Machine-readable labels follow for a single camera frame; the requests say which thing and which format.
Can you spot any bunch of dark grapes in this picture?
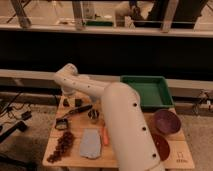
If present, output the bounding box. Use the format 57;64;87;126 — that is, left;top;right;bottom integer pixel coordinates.
47;131;74;163

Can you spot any black eraser block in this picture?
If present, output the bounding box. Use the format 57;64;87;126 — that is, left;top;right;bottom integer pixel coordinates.
63;98;83;107

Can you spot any green plastic tray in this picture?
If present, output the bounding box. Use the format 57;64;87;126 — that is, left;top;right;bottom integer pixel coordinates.
120;75;174;109

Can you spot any purple bowl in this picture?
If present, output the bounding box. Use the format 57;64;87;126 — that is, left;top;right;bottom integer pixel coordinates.
154;109;181;135

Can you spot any blue grey cloth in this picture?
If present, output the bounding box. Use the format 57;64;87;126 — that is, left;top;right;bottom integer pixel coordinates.
79;129;101;159

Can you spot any small metal cup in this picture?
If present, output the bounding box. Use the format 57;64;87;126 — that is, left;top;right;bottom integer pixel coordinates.
88;109;99;124

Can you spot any wooden table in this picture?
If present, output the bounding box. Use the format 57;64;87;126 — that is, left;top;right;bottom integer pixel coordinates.
43;90;195;171

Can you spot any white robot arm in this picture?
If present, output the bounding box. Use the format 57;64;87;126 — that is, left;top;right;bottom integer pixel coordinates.
54;63;165;171

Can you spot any orange carrot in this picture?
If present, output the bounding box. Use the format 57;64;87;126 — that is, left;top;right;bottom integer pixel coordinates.
102;126;109;146

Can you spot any black handled knife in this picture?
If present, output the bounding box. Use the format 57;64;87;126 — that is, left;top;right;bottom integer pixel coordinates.
60;105;93;118

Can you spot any red bowl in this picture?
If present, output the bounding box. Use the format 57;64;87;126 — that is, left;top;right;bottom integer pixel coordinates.
152;134;170;161

